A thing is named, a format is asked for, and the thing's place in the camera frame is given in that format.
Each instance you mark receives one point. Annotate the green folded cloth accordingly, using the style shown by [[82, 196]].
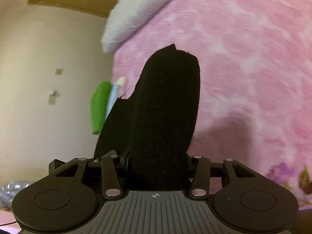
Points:
[[98, 105]]

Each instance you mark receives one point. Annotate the black garment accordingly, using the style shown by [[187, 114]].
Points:
[[155, 125]]

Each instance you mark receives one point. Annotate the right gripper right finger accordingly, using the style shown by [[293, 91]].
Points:
[[204, 167]]

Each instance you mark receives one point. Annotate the light blue folded cloth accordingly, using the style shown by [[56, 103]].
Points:
[[114, 93]]

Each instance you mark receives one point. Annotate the white folded cloth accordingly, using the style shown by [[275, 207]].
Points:
[[121, 81]]

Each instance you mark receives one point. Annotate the silver crinkled bag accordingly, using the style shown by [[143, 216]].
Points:
[[9, 190]]

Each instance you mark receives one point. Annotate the pink rose bed blanket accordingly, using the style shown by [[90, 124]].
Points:
[[255, 70]]

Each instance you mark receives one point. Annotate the lilac folded quilt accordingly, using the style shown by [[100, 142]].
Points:
[[126, 17]]

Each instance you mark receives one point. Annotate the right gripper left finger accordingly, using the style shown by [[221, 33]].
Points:
[[109, 158]]

